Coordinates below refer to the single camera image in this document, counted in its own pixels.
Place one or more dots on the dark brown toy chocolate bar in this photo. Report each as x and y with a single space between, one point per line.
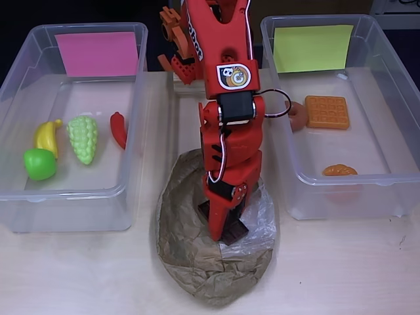
234 233

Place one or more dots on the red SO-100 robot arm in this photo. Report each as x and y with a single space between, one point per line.
226 49

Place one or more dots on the yellow-green paper label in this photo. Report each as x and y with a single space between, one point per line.
311 49

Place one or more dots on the clear crumpled plastic wrap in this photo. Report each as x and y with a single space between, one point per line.
259 223

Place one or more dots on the pink paper label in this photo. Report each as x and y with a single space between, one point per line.
98 54

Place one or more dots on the clear plastic bin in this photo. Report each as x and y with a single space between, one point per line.
367 144
82 82

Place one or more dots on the green toy apple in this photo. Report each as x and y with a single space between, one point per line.
39 164

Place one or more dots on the crumpled brown paper bag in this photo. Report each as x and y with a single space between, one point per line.
197 269

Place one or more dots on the brown toy donut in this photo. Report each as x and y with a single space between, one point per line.
297 118

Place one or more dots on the yellow toy banana bunch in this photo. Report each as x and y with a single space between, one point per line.
46 136

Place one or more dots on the orange toy croissant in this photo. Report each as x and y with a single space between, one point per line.
339 170

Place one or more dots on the orange printed plastic part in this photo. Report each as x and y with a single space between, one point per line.
169 23

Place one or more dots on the red toy chili pepper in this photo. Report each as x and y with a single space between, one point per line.
118 129

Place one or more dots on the wooden base block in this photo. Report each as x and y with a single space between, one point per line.
187 90

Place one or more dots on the orange toy waffle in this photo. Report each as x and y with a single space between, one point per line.
327 112

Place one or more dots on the light green toy grapes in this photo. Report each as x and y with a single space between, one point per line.
83 139

